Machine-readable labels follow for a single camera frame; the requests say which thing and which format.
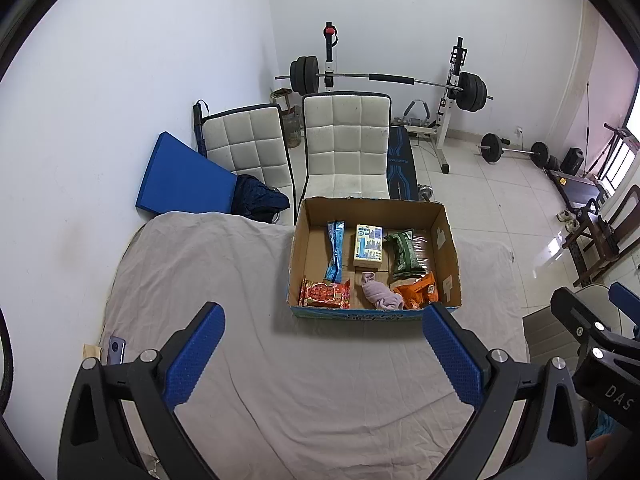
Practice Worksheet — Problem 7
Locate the black cable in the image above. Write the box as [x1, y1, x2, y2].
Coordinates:
[0, 310, 13, 411]

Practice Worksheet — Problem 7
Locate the large barbell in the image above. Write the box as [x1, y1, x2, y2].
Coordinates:
[274, 55, 495, 112]

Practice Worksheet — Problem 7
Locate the purple cloth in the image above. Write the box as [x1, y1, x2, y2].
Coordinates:
[359, 271, 405, 311]

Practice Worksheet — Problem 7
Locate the dark blue bag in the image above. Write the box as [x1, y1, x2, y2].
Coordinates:
[235, 174, 291, 222]

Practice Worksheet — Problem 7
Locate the small barbell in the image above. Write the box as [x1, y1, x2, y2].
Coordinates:
[476, 132, 550, 168]

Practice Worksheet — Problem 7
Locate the beige plastic chair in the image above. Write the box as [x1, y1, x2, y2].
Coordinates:
[522, 282, 626, 376]

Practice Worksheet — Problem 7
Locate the long blue snack packet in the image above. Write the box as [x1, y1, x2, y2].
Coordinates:
[325, 220, 347, 283]

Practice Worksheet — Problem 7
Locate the green snack packet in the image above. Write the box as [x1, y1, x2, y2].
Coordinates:
[382, 230, 426, 281]

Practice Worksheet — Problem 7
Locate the black tube with strap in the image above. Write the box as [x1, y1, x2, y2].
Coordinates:
[193, 100, 208, 156]

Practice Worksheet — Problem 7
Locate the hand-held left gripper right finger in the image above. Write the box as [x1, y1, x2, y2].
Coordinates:
[422, 302, 588, 480]

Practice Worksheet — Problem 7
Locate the blue foam mat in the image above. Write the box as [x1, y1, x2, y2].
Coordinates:
[135, 131, 238, 221]

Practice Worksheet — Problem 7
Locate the black bench pad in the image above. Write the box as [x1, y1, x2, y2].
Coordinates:
[386, 125, 420, 201]

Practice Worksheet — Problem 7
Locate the white barbell rack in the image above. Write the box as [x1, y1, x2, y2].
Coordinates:
[322, 21, 471, 175]

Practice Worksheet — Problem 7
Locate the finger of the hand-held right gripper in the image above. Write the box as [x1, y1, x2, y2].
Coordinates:
[550, 286, 621, 356]
[609, 281, 640, 321]

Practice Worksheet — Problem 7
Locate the beige paper scrap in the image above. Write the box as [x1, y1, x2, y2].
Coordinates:
[82, 342, 108, 366]

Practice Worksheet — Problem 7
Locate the red snack packet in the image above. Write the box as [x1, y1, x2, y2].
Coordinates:
[298, 276, 352, 309]

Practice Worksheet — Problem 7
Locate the black treadmill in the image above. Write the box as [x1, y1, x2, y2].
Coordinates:
[547, 167, 608, 211]

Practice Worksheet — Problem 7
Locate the orange snack packet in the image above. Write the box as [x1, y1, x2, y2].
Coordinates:
[392, 272, 441, 309]

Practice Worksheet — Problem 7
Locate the black speaker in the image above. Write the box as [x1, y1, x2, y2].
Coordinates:
[560, 147, 585, 177]

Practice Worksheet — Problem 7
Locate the grey curved exercise handle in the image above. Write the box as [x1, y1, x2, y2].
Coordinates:
[402, 100, 433, 128]

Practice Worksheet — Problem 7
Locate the grey bed sheet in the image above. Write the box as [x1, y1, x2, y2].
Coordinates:
[100, 211, 531, 480]

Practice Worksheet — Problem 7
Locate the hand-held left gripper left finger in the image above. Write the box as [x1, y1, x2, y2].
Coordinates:
[57, 301, 226, 480]

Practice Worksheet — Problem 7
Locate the cardboard box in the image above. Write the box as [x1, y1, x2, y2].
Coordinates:
[286, 196, 463, 322]

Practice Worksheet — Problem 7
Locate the white blue tissue pack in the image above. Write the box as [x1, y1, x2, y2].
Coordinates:
[353, 223, 385, 268]

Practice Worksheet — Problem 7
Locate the white quilted chair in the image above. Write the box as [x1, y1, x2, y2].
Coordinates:
[295, 91, 392, 211]
[200, 103, 296, 226]

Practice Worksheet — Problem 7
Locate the dark wooden chair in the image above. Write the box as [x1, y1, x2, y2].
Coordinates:
[560, 190, 640, 288]

